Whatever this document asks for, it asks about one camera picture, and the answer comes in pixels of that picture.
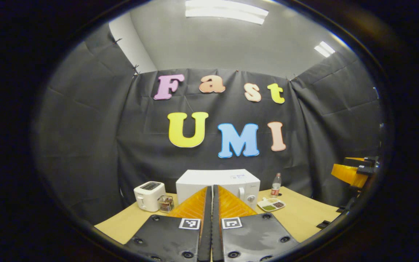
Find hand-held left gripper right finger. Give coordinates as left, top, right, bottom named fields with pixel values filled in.
left=213, top=185, right=299, bottom=262

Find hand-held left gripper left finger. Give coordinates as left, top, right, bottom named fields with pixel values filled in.
left=124, top=186, right=213, bottom=262

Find white microwave oven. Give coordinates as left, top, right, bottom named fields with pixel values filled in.
left=176, top=169, right=261, bottom=211

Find white divided dish of beans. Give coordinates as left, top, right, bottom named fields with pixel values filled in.
left=257, top=197, right=286, bottom=212

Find white toaster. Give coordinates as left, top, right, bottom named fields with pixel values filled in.
left=134, top=181, right=166, bottom=212

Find plastic bottle with red label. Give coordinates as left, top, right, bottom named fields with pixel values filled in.
left=271, top=173, right=282, bottom=198

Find small ceiling light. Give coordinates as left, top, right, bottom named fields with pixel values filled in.
left=314, top=41, right=336, bottom=58

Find large ceiling light panel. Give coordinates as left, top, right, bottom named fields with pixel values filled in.
left=185, top=0, right=269, bottom=25

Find metal wire basket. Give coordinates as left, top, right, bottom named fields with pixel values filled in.
left=158, top=195, right=175, bottom=213

